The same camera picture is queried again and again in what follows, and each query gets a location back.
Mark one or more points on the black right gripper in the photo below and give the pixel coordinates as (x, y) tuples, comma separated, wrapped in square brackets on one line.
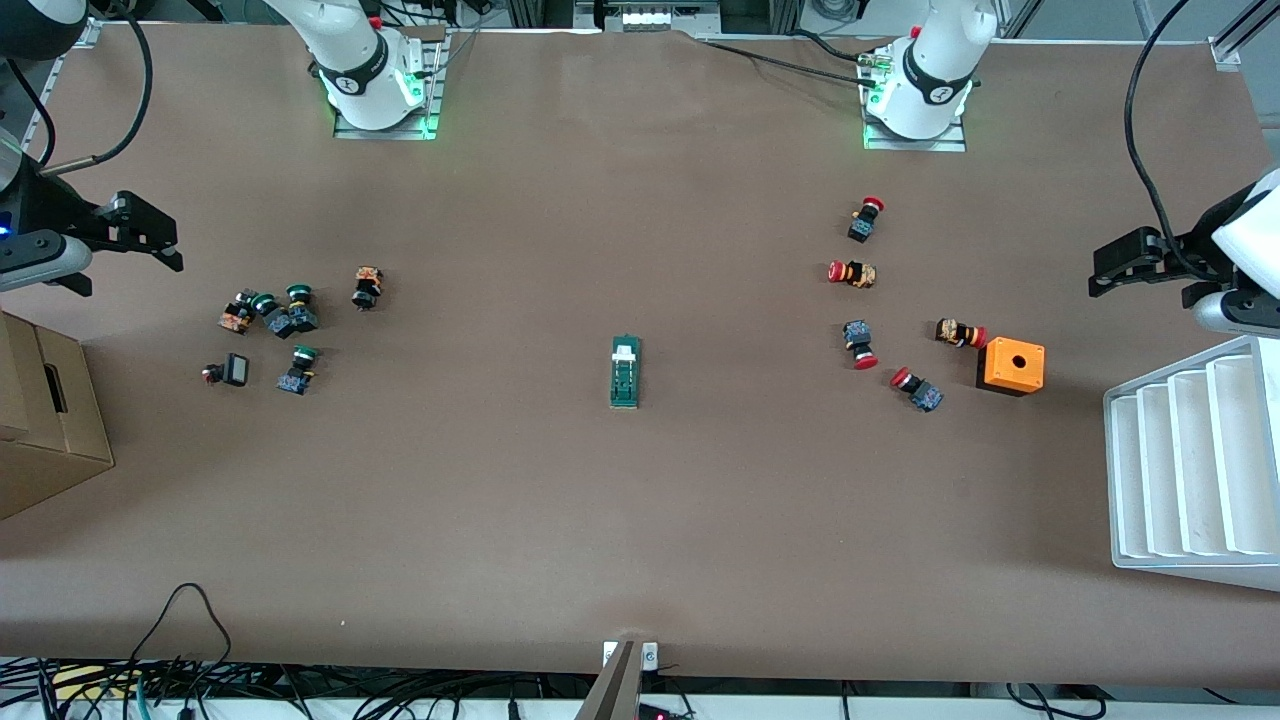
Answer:
[(48, 208)]

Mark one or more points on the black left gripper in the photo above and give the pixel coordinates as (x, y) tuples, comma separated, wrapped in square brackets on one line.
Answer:
[(1193, 251)]

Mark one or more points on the green terminal block module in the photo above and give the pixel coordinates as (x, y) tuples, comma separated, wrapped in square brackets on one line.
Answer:
[(625, 385)]

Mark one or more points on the black button orange block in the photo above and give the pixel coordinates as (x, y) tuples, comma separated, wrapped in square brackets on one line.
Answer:
[(236, 320), (367, 290)]

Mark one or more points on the green button blue block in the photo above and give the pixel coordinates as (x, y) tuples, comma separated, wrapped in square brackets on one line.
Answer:
[(295, 380), (278, 323), (303, 318)]

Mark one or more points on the black square push button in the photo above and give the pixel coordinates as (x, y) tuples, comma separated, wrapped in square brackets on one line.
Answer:
[(237, 370)]

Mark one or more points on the red mushroom button orange block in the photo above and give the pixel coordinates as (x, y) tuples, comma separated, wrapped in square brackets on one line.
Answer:
[(860, 274), (955, 332)]

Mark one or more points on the white stepped tray rack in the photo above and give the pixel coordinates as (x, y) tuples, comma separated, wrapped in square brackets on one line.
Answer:
[(1190, 470)]

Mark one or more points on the brown cardboard box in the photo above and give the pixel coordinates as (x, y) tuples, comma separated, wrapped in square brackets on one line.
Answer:
[(50, 440)]

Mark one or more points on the red mushroom button blue block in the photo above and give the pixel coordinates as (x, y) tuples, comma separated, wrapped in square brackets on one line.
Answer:
[(862, 228), (925, 395), (857, 335)]

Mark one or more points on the yellow flat object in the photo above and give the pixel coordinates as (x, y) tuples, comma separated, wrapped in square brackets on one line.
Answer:
[(90, 680)]

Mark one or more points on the device with white lights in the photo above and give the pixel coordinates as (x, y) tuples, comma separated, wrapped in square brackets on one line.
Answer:
[(650, 18)]

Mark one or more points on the small board with red LED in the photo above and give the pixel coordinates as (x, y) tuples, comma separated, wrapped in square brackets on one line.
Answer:
[(655, 713)]

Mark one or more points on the orange button enclosure box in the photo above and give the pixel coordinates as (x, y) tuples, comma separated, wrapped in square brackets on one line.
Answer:
[(1012, 365)]

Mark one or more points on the aluminium frame profile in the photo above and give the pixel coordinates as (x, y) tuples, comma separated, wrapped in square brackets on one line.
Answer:
[(52, 85), (1225, 52)]

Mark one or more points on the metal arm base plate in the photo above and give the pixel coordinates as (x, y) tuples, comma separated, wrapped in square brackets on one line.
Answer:
[(385, 134), (915, 145)]

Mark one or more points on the aluminium profile post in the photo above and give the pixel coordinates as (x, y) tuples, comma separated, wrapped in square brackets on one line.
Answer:
[(615, 690)]

